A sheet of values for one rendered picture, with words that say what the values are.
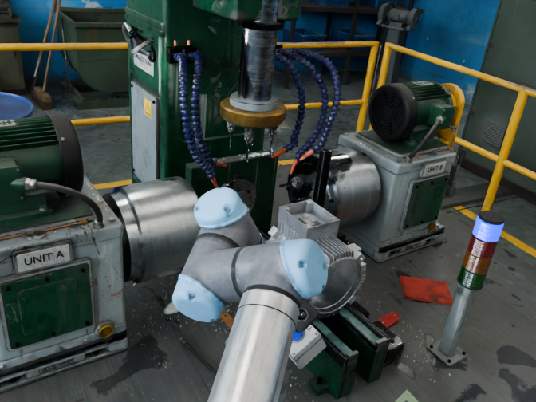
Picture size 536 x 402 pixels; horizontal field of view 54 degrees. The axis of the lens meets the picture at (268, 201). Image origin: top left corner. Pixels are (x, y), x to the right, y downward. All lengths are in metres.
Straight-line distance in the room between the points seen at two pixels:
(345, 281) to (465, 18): 6.45
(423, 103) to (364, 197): 0.37
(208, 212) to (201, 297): 0.13
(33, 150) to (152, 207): 0.30
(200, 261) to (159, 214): 0.54
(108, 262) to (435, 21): 7.09
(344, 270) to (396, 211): 0.45
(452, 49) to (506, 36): 2.96
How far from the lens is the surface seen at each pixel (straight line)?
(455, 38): 7.68
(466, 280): 1.37
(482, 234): 1.31
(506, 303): 1.81
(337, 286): 1.37
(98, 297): 1.27
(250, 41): 1.36
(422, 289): 1.72
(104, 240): 1.19
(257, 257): 0.68
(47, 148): 1.16
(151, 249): 1.26
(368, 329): 1.33
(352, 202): 1.59
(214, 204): 0.78
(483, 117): 4.91
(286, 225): 1.30
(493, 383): 1.50
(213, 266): 0.72
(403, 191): 1.72
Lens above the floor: 1.75
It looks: 27 degrees down
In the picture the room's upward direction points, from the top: 6 degrees clockwise
